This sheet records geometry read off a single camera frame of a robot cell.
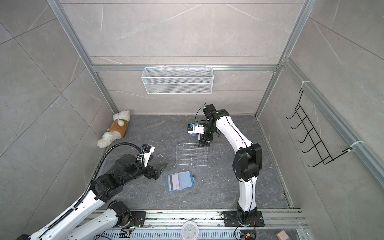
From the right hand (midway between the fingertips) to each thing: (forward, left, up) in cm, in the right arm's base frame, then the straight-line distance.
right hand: (202, 134), depth 89 cm
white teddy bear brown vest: (+10, +58, -6) cm, 59 cm away
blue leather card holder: (-23, +14, -14) cm, 30 cm away
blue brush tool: (+10, +5, -12) cm, 17 cm away
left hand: (-19, +22, +7) cm, 30 cm away
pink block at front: (-49, -36, -13) cm, 62 cm away
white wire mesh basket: (+36, +15, +15) cm, 42 cm away
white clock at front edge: (-47, +8, -12) cm, 49 cm away
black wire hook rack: (-21, -50, +15) cm, 57 cm away
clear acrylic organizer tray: (-7, +7, -11) cm, 15 cm away
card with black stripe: (-23, +17, -14) cm, 32 cm away
